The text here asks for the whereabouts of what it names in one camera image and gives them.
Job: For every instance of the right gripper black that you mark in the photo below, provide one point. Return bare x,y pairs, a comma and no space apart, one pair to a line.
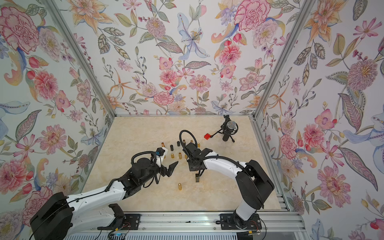
191,167

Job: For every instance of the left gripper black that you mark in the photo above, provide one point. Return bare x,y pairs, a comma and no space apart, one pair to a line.
170,170

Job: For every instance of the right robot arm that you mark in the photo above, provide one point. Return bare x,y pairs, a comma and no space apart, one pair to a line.
254,183

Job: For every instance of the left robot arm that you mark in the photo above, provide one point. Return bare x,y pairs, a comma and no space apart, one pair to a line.
62,215

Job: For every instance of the red small block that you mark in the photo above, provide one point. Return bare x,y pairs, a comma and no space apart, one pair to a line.
207,136

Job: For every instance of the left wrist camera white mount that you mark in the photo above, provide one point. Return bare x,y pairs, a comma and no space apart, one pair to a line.
160,156

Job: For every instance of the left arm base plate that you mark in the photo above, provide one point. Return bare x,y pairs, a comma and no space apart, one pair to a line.
128,222

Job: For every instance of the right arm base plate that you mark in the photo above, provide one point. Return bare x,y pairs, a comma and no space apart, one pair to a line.
234,222

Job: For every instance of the aluminium front rail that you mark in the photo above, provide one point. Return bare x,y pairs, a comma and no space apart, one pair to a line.
156,222

